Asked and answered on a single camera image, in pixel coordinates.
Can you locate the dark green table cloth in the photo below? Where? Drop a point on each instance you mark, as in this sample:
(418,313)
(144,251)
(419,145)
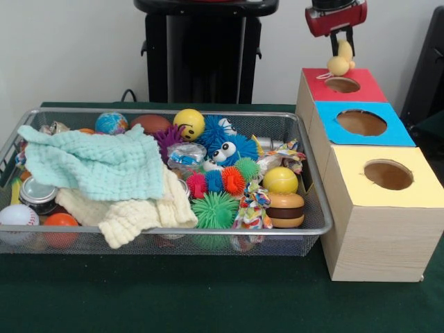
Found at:
(208,295)

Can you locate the yellow duck toy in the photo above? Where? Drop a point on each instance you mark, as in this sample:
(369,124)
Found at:
(338,64)

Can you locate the green spiky ball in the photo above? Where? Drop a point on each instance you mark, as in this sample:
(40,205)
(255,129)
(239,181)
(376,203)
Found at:
(215,211)

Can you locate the yellow smiley ball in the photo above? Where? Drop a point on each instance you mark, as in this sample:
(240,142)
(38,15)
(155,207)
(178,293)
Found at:
(189,121)

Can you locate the black chair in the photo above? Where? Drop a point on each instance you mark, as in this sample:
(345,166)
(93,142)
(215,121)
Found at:
(430,69)

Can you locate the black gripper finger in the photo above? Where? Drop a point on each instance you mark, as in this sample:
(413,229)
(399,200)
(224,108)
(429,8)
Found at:
(351,36)
(333,43)

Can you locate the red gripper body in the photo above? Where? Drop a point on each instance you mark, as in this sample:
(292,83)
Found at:
(336,19)

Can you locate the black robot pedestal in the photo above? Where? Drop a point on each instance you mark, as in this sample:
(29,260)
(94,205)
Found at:
(194,52)

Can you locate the orange ball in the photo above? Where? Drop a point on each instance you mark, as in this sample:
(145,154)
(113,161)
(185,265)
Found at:
(60,222)

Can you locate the white baseball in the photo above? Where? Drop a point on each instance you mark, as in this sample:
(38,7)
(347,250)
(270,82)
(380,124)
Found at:
(17,215)

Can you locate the wooden box with three holes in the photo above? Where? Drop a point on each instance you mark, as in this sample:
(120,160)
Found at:
(381,243)

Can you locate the mint green cloth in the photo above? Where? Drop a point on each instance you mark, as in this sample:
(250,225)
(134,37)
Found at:
(97,163)

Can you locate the blue spiky monster toy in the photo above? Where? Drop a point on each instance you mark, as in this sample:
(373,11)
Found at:
(241,145)

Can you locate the globe print ball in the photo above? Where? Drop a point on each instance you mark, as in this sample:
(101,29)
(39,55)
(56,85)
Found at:
(111,123)

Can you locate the yellow tennis ball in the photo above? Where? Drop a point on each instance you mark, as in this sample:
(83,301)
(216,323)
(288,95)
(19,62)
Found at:
(281,180)

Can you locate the clear mesh bin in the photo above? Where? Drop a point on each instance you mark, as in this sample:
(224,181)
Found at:
(208,246)

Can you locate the toy hamburger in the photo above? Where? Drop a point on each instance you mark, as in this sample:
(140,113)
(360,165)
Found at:
(286,208)

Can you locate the cream waffle cloth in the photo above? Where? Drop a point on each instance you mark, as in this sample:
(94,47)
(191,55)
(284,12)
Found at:
(138,215)

